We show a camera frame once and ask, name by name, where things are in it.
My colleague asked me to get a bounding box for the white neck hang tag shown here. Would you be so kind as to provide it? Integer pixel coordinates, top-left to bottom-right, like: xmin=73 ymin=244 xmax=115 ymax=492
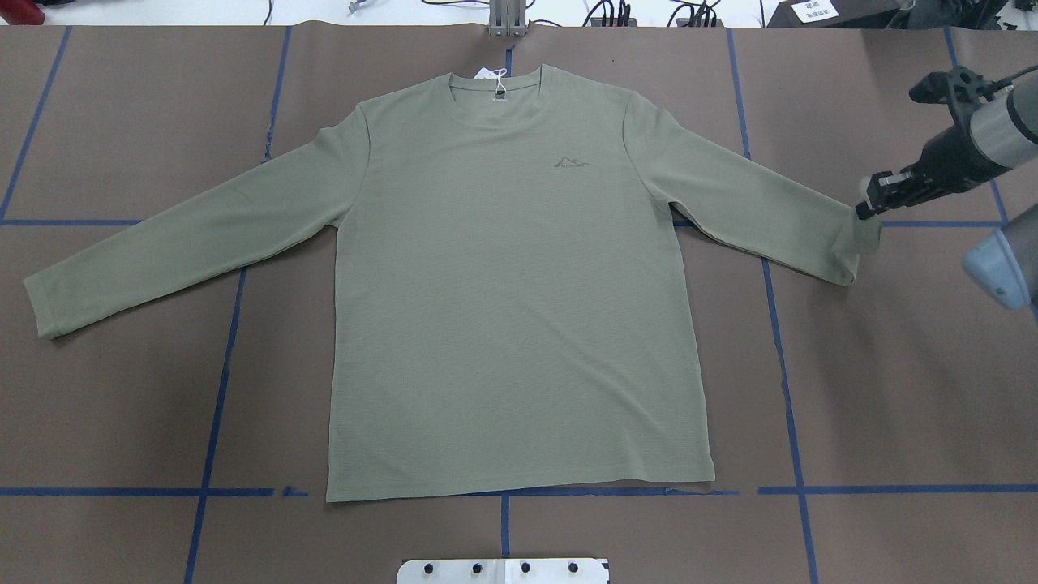
xmin=474 ymin=67 xmax=508 ymax=102

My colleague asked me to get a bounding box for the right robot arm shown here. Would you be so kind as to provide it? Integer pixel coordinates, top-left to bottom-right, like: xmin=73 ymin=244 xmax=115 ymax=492
xmin=856 ymin=66 xmax=1037 ymax=311

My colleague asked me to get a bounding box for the black cable bundle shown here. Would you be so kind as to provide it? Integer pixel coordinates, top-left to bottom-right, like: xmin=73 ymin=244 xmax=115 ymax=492
xmin=584 ymin=0 xmax=723 ymax=28

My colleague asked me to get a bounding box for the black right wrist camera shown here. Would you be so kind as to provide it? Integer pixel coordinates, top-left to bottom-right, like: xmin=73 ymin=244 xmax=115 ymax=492
xmin=908 ymin=67 xmax=1014 ymax=126

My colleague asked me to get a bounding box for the white metal base plate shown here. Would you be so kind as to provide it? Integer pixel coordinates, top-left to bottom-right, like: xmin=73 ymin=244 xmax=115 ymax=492
xmin=397 ymin=557 xmax=611 ymax=583

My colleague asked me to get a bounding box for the olive green long-sleeve shirt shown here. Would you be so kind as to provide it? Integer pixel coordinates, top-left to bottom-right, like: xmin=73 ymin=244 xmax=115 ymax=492
xmin=24 ymin=64 xmax=882 ymax=503

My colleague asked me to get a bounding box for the red object at corner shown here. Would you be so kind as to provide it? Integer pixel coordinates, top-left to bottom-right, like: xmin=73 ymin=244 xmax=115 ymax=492
xmin=0 ymin=0 xmax=45 ymax=26

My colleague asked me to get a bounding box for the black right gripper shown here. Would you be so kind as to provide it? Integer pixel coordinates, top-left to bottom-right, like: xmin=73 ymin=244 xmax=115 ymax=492
xmin=854 ymin=126 xmax=1000 ymax=221

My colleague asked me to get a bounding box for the black box with label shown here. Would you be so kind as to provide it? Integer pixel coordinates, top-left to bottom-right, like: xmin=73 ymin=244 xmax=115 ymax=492
xmin=765 ymin=1 xmax=904 ymax=29

